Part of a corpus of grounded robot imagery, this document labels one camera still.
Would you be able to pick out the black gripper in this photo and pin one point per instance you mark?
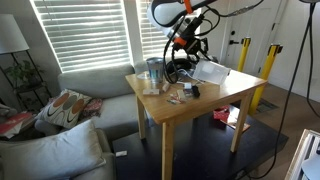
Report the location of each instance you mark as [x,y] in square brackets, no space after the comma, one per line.
[195,46]

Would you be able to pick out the frosted translucent plastic cup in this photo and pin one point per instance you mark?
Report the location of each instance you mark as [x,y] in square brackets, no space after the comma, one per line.
[211,72]

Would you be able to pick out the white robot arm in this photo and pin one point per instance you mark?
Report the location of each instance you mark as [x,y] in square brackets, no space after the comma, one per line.
[169,17]

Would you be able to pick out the small black object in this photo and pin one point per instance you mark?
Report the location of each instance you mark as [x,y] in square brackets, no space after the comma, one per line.
[195,91]

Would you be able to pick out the yellow bollard left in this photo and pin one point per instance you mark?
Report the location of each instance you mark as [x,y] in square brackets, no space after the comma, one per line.
[245,46]

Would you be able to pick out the yellow bollard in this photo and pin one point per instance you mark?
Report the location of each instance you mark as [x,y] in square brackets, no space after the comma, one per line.
[273,51]
[245,46]

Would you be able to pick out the wooden table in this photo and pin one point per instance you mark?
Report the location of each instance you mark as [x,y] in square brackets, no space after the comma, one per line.
[238,86]

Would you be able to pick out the white small box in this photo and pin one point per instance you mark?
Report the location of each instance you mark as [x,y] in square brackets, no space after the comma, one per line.
[151,91]

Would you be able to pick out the red patterned box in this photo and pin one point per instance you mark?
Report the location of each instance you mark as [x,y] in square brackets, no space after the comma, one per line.
[221,113]

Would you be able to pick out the yellow bollard right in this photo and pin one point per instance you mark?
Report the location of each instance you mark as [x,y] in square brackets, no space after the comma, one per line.
[273,51]

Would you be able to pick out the grey sofa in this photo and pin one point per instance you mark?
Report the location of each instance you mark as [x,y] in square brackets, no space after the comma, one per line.
[112,109]

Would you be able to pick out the dark blue rug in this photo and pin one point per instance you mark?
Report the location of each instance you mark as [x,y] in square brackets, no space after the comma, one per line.
[201,151]

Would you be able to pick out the patterned circle cushion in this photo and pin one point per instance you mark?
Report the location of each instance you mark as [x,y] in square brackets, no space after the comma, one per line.
[65,109]

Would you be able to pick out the light grey pillow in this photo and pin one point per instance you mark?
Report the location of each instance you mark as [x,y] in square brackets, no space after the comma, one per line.
[60,156]

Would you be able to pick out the black metal shelf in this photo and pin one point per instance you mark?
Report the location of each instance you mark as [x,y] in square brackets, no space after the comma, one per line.
[25,79]

